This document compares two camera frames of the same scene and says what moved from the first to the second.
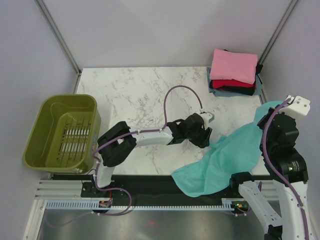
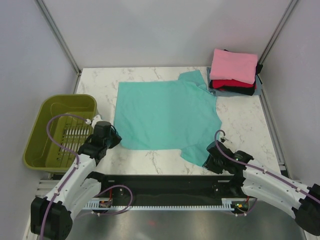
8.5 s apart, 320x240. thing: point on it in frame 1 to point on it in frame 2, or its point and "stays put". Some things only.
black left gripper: x=203 y=141 to x=116 y=140
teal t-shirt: x=238 y=150 to x=176 y=115
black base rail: x=139 y=189 stays put
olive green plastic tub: x=64 y=136 stays put
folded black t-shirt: x=247 y=90 stays put
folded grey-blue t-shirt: x=257 y=91 stays put
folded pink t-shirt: x=230 y=65 stays put
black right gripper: x=260 y=123 to x=208 y=164
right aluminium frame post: x=277 y=32 stays put
